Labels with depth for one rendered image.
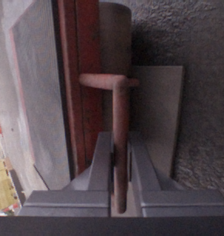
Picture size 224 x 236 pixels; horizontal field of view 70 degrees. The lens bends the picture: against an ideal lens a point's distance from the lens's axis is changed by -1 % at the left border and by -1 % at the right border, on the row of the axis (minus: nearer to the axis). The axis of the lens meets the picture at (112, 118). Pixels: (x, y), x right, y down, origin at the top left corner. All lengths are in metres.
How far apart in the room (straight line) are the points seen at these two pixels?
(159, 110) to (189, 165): 0.09
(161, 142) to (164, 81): 0.09
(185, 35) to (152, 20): 0.06
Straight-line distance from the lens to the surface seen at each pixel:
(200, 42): 0.22
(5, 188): 5.24
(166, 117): 0.24
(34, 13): 0.23
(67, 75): 0.17
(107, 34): 0.22
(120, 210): 0.18
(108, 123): 0.23
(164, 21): 0.25
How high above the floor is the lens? 0.20
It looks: 37 degrees down
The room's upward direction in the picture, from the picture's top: 105 degrees counter-clockwise
